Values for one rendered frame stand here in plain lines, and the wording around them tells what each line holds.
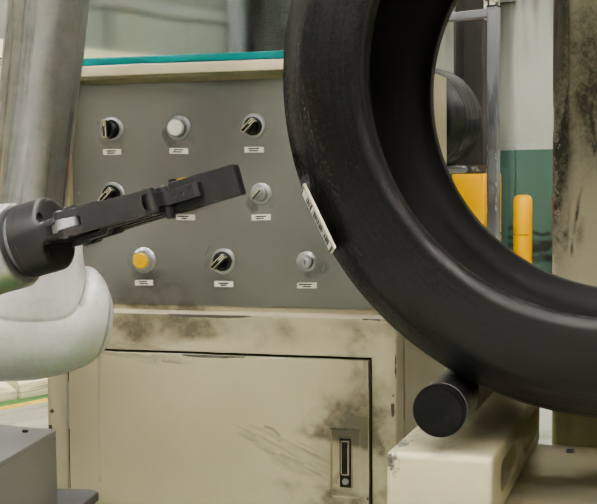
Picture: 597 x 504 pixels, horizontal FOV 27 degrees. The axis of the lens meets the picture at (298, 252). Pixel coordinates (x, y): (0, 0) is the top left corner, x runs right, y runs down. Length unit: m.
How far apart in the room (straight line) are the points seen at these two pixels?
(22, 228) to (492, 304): 0.48
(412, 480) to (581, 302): 0.32
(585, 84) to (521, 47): 10.18
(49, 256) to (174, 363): 0.65
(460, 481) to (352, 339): 0.75
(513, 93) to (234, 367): 9.92
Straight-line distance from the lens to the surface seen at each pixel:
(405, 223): 1.02
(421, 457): 1.06
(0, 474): 1.59
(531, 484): 1.22
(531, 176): 11.46
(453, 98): 5.71
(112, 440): 1.93
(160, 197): 1.19
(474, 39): 11.39
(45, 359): 1.66
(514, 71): 11.66
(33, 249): 1.24
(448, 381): 1.06
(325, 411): 1.80
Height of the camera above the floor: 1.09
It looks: 3 degrees down
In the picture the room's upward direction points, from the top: straight up
